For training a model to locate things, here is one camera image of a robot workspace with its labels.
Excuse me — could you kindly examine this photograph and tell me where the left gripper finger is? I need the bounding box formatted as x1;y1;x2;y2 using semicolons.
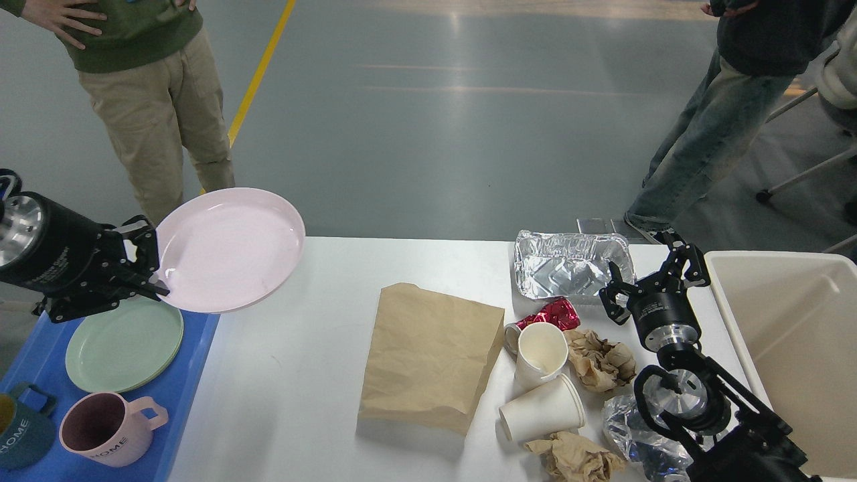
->
31;268;169;323
100;216;160;274

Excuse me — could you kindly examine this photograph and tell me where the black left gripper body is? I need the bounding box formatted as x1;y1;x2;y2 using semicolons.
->
1;191;120;296

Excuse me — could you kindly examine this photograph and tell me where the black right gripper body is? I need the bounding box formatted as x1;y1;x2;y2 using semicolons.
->
629;288;702;353

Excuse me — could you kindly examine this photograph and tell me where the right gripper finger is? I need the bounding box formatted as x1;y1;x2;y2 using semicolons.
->
598;262;637;326
653;231;711;292

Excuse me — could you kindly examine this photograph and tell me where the pink plate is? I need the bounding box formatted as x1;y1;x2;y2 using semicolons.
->
156;188;306;313

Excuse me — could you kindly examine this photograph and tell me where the pink mug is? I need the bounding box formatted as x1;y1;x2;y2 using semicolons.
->
58;392;169;469

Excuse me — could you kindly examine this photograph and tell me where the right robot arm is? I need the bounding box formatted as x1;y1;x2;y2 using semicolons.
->
598;231;820;481

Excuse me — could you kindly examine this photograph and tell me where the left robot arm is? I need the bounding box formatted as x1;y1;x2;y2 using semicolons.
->
1;169;169;323

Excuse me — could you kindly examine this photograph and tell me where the green plate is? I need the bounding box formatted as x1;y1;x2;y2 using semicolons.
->
65;298;184;393

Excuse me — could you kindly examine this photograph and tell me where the aluminium foil tray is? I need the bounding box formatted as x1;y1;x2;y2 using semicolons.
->
514;230;637;305

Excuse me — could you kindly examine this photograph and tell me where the crumpled brown paper upper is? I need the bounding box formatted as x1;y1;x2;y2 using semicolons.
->
563;329;637;393

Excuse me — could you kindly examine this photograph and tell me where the crumpled brown paper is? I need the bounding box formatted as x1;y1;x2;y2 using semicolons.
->
563;329;637;393
524;431;627;481

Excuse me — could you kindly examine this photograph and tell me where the upright white paper cup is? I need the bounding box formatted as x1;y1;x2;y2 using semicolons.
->
514;321;569;392

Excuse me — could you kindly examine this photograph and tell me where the blue plastic tray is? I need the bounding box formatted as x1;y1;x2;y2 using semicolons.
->
1;311;218;481

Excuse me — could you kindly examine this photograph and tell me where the chair leg with caster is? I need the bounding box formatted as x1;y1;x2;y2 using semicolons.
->
755;86;856;204

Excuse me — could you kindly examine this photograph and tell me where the beige plastic bin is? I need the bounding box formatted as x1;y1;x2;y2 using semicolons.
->
705;251;856;481

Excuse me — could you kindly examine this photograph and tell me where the lying white paper cup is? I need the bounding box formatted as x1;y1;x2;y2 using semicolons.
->
499;374;587;443

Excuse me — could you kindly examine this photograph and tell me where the crumpled clear plastic bag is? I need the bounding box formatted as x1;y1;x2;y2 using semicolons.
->
602;396;692;481

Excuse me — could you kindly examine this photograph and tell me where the person in green sweater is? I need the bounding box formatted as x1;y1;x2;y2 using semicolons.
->
2;1;236;225

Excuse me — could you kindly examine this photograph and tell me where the teal mug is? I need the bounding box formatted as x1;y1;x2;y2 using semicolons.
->
1;382;56;470

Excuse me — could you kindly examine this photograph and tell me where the crumpled brown paper lower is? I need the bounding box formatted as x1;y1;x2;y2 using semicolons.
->
524;431;627;481

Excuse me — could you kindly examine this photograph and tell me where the brown paper bag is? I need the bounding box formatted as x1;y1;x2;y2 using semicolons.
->
358;283;505;436

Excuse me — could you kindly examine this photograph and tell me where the person in blue jeans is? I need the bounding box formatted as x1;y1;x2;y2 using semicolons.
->
623;1;855;244

